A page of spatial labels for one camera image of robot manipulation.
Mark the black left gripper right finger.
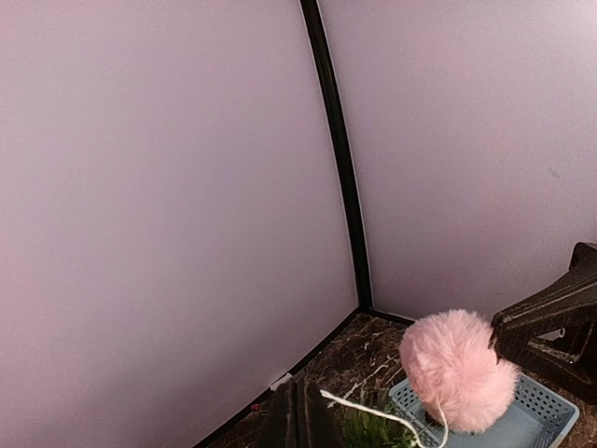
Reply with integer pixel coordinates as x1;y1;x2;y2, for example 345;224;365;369
298;379;344;448

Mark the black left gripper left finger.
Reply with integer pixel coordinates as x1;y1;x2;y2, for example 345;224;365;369
258;381;299;448

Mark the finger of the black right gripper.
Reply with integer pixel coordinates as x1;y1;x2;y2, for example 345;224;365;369
490;242;596;404

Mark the small green christmas tree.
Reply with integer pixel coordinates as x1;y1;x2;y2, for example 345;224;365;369
336;406;416;448

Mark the light blue plastic basket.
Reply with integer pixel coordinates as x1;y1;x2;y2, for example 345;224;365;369
388;374;579;448

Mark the pink pompom ornament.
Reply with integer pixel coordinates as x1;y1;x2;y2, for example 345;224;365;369
399;310;520;433

